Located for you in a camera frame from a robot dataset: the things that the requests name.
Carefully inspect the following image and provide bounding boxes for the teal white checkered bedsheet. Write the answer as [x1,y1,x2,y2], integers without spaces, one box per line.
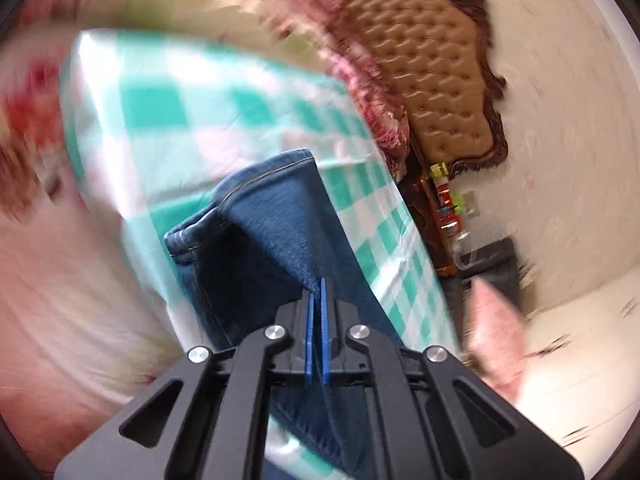
[60,30,458,350]

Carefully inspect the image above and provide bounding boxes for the blue denim pants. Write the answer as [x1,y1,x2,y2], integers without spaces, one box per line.
[165,150,401,479]

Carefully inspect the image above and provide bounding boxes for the pink upper pillow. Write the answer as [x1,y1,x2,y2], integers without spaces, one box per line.
[464,276,527,404]

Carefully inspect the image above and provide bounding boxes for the tufted tan leather headboard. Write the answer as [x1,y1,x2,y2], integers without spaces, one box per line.
[342,0,509,177]

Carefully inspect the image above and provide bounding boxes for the dark wooden nightstand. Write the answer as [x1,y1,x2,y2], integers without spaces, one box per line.
[398,153,458,276]

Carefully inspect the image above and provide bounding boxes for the red floral blanket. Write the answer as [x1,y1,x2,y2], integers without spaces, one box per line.
[1,0,409,220]

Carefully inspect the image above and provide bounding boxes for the colourful items on nightstand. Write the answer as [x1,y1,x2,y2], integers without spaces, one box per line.
[428,162,468,240]

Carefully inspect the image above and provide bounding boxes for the black leather chair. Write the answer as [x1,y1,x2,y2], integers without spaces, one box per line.
[439,237,522,344]

